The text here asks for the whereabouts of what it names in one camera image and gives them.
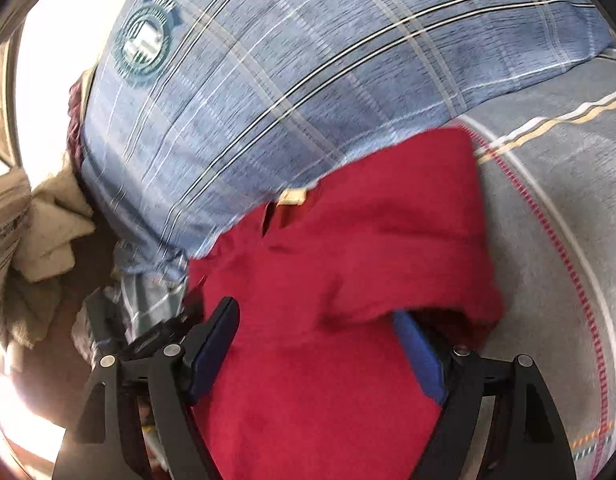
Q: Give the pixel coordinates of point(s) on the blue plaid pillow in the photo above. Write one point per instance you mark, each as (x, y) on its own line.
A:
(308, 85)

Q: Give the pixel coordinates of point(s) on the dark red cloth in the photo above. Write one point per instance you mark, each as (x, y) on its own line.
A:
(77, 125)

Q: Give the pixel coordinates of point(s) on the red small garment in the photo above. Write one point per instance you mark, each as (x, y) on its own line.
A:
(338, 260)

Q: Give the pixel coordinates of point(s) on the beige crumpled cloth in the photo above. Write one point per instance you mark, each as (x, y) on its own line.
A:
(43, 230)

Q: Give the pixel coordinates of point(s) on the grey striped bed sheet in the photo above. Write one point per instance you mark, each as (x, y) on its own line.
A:
(553, 240)

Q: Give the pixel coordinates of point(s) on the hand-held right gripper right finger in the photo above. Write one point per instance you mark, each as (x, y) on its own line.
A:
(422, 355)

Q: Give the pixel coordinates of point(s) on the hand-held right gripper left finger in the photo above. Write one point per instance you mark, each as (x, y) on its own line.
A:
(211, 355)

